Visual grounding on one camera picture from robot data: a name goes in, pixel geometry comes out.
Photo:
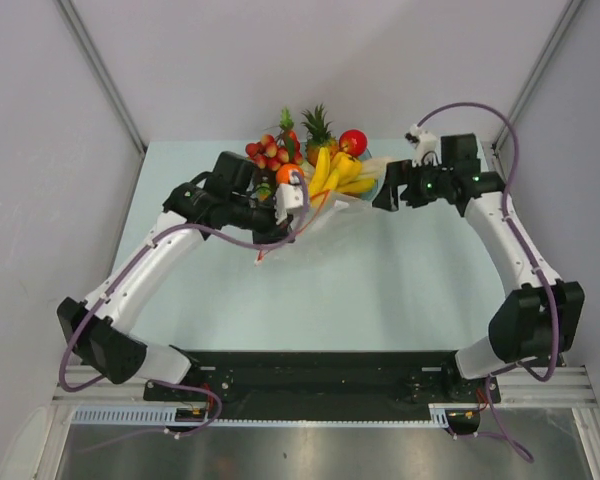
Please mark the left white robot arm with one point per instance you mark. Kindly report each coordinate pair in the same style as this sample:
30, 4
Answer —
215, 203

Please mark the aluminium front rail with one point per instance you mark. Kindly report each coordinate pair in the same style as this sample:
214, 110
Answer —
569, 387

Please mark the aluminium frame post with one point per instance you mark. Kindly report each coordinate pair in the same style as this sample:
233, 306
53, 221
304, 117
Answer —
95, 62
543, 61

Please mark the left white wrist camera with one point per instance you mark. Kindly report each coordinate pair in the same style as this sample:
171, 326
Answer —
291, 198

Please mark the yellow bell pepper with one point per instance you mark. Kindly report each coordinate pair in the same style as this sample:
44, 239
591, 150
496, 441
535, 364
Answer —
348, 167

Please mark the right aluminium frame post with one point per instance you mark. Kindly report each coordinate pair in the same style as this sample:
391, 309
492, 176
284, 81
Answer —
543, 61

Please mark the red apple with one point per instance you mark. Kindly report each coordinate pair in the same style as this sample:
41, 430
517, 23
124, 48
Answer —
353, 142

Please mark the left aluminium frame post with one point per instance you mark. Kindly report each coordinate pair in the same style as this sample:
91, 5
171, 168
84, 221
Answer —
95, 62

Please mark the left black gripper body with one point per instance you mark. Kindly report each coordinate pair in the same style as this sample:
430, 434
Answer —
258, 217

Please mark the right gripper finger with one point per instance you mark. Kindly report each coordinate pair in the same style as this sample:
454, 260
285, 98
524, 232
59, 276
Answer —
387, 199
398, 172

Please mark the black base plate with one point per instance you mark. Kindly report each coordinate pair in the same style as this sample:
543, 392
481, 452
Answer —
326, 386

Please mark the small pineapple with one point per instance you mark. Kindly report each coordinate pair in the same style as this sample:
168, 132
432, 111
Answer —
319, 134

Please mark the yellow banana bunch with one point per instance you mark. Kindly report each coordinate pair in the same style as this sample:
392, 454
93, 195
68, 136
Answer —
322, 181

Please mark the teal plastic fruit tray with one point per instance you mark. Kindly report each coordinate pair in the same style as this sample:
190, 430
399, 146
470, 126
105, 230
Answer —
265, 183

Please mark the clear zip top bag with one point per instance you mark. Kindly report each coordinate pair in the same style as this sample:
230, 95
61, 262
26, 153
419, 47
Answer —
335, 219

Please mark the orange fruit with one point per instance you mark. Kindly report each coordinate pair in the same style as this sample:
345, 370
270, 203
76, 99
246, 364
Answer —
289, 174

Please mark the red strawberry cluster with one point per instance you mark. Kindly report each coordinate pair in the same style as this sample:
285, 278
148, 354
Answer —
270, 152

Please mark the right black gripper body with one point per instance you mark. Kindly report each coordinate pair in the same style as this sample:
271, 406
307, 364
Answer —
426, 185

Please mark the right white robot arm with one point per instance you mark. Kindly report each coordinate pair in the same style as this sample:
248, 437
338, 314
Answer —
540, 314

